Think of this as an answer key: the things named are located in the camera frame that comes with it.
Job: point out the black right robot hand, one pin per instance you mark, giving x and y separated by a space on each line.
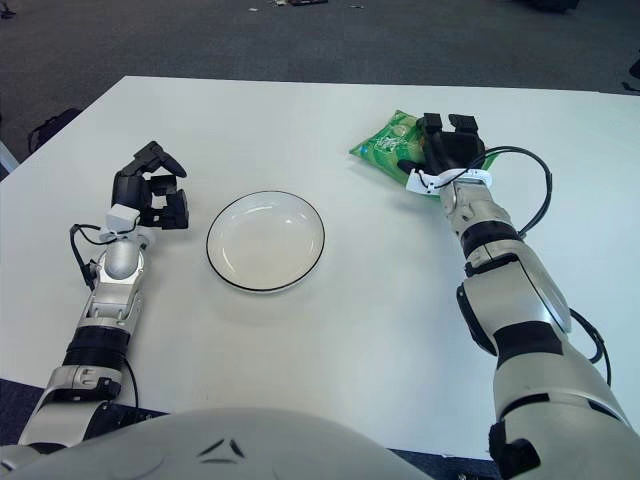
457 150

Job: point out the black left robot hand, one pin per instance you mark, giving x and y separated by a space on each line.
155 205

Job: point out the green potato chips bag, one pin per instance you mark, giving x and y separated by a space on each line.
385 145

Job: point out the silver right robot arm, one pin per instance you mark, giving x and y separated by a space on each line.
515 295

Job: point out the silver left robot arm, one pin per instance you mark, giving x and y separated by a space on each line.
117 262

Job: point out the white plate with black rim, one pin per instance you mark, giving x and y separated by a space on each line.
265 242

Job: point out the white left wrist sensor box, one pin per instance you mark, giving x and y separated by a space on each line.
122 216

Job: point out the white wrist sensor box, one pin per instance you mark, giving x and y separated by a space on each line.
415 182
122 216

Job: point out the white right wrist sensor box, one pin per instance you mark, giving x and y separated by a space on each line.
415 182

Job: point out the black backpack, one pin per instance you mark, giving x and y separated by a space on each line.
52 127

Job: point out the large black bag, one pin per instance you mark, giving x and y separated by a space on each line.
550 5

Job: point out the electronics clutter on floor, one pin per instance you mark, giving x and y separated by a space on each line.
305 2

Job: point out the person's dark shoes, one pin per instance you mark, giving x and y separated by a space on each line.
5 14

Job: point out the grey robot torso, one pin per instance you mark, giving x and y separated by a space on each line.
300 450

